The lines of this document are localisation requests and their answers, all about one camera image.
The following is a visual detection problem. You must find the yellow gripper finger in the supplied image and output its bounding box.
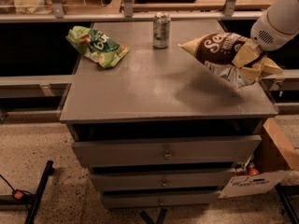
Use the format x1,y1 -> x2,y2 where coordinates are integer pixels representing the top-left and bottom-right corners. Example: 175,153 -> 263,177
239,56 -> 283,81
232,39 -> 263,68

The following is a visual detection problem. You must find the brown chip bag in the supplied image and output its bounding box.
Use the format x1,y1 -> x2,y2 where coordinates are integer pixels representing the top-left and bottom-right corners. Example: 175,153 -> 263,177
180,33 -> 263,88

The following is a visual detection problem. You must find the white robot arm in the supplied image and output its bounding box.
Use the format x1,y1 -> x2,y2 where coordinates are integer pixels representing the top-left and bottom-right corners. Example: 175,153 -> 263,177
232,0 -> 299,84

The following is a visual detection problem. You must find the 7up soda can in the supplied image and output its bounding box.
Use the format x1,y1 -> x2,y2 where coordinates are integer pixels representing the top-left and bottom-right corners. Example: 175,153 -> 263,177
153,12 -> 171,49

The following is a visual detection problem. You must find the green chip bag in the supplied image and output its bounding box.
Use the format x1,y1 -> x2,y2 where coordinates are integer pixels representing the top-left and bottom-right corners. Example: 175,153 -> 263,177
66,26 -> 130,69

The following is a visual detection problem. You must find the top grey drawer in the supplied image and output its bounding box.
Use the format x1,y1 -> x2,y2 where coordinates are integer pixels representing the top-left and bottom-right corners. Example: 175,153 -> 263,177
72,135 -> 262,167

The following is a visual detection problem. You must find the grey drawer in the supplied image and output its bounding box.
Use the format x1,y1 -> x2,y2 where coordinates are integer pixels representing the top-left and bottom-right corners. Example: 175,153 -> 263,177
91,168 -> 234,191
72,135 -> 262,167
101,190 -> 221,209

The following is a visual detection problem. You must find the cardboard box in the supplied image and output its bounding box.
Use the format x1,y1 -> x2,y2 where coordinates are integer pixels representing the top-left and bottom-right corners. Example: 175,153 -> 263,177
220,119 -> 299,199

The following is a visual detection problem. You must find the orange bottle in box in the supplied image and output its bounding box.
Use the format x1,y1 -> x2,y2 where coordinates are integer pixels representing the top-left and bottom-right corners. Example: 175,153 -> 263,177
247,162 -> 260,176

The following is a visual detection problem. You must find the grey drawer cabinet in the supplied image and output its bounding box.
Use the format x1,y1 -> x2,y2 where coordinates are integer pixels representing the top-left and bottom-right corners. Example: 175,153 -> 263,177
60,21 -> 277,197

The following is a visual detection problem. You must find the middle grey drawer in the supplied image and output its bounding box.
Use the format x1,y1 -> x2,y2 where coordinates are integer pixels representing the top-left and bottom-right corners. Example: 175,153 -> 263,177
91,168 -> 234,191

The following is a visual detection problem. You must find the bottom grey drawer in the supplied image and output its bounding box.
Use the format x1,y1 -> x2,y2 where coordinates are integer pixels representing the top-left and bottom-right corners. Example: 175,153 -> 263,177
101,190 -> 221,209

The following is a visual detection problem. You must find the black floor stand bar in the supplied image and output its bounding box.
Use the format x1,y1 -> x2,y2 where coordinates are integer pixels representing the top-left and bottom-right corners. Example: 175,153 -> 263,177
24,161 -> 55,224

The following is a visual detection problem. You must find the orange cable clip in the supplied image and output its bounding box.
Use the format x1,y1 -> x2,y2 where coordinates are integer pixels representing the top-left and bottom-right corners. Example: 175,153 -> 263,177
12,189 -> 24,200

